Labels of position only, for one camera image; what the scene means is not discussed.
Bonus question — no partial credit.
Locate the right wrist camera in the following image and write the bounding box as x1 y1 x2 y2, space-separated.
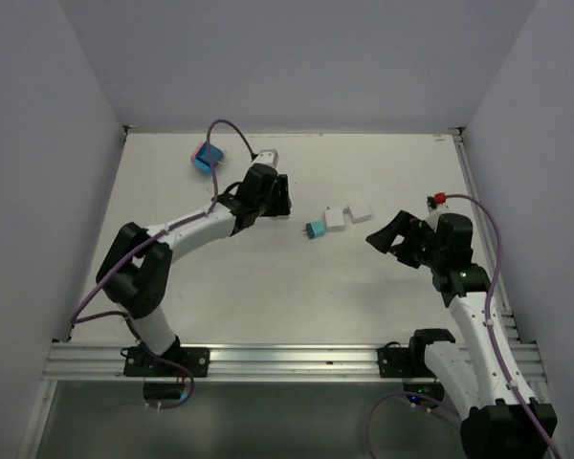
426 192 449 227

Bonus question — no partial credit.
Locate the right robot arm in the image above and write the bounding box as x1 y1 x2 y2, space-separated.
366 208 557 458

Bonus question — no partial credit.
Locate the white charger plug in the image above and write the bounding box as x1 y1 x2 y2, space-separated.
347 202 373 224
323 208 346 232

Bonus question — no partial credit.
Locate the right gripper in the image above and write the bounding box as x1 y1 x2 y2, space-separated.
365 209 445 269

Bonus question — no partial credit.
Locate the teal USB charger plug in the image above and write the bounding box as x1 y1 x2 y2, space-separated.
302 220 326 240

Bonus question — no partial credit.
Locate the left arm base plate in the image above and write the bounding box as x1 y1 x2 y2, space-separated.
120 346 210 378

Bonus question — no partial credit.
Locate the aluminium mounting rail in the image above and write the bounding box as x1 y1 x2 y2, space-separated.
40 341 546 383

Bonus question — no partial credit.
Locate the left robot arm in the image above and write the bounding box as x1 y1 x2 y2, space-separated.
96 163 291 376

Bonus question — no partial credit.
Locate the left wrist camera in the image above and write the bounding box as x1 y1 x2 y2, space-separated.
252 149 278 169

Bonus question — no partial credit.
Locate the blue pink cube socket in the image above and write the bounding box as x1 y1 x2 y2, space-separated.
190 142 225 175

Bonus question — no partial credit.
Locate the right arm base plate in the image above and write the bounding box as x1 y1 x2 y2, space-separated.
376 340 413 379

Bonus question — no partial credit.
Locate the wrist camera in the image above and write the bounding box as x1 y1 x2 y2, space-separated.
426 192 449 227
252 149 278 169

